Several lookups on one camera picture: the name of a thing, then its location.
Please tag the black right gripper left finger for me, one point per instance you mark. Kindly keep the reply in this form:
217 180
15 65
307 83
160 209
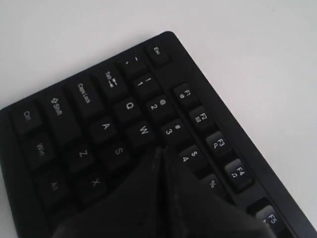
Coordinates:
131 211

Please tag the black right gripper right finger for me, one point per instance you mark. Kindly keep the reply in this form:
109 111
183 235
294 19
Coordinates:
196 212

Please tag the black computer keyboard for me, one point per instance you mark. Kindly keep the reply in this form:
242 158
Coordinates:
70 145

